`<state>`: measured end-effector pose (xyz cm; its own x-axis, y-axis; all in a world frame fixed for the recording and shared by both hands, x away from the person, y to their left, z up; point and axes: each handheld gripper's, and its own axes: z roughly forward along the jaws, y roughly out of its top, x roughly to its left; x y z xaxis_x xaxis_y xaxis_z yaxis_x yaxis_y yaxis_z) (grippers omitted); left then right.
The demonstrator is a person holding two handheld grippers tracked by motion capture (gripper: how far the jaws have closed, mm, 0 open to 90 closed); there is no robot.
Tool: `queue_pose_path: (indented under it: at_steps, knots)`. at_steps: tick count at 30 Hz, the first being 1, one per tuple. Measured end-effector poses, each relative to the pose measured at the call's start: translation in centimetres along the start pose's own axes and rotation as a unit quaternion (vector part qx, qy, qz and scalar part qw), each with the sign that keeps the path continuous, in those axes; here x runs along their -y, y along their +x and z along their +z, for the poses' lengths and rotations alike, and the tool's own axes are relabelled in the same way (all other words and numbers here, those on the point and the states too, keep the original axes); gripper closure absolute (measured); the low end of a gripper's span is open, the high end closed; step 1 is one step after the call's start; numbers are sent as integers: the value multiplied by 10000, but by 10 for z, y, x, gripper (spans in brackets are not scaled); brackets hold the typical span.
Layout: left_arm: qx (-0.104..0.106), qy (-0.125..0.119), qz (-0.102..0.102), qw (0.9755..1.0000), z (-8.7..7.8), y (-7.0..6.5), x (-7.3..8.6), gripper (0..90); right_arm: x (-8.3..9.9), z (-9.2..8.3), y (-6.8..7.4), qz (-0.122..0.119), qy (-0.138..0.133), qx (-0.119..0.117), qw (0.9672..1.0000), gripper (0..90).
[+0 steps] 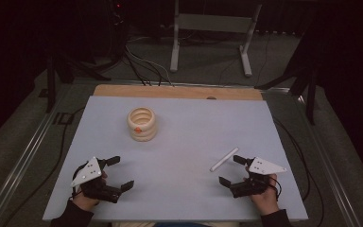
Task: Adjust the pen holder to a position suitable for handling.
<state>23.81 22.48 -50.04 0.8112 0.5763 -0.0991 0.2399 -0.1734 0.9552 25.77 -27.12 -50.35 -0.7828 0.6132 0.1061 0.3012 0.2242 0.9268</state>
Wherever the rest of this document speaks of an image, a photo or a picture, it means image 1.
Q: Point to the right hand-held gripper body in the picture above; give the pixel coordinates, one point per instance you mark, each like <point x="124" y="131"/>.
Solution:
<point x="263" y="167"/>

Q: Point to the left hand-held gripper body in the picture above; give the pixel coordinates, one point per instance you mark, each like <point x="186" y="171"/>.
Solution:
<point x="88" y="171"/>

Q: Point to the white pen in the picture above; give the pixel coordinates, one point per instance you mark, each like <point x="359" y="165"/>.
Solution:
<point x="224" y="159"/>

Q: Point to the cream ringed pen holder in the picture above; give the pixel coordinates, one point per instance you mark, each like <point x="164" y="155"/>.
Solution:
<point x="141" y="126"/>

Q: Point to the person's left hand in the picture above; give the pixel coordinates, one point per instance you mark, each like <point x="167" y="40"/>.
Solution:
<point x="85" y="201"/>

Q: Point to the person's right hand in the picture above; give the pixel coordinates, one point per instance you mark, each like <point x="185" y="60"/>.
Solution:
<point x="267" y="201"/>

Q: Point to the light blue table mat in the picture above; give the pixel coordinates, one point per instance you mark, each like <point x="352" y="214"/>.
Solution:
<point x="182" y="132"/>

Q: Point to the black tripod stand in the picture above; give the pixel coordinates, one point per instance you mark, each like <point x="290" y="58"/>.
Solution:
<point x="311" y="101"/>
<point x="51" y="85"/>

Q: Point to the grey metal stand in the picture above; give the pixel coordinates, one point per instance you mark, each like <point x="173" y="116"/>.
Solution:
<point x="214" y="22"/>

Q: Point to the aluminium floor rail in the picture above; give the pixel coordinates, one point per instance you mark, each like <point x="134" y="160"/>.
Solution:
<point x="331" y="164"/>
<point x="22" y="160"/>

